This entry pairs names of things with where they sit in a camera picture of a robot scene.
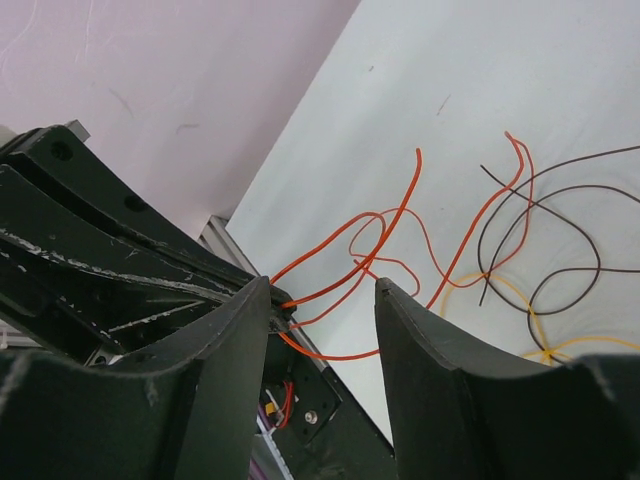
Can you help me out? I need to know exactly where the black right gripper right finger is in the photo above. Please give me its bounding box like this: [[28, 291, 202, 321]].
[[375, 278, 639, 479]]

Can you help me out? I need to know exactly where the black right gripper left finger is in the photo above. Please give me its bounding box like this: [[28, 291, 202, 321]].
[[1, 277, 271, 479]]

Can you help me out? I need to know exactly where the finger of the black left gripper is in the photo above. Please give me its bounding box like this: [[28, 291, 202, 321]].
[[0, 125, 296, 361]]

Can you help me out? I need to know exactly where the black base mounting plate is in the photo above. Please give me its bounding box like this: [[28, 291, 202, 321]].
[[249, 335, 397, 480]]

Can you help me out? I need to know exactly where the dark brown cable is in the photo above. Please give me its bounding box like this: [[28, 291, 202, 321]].
[[477, 144, 640, 354]]

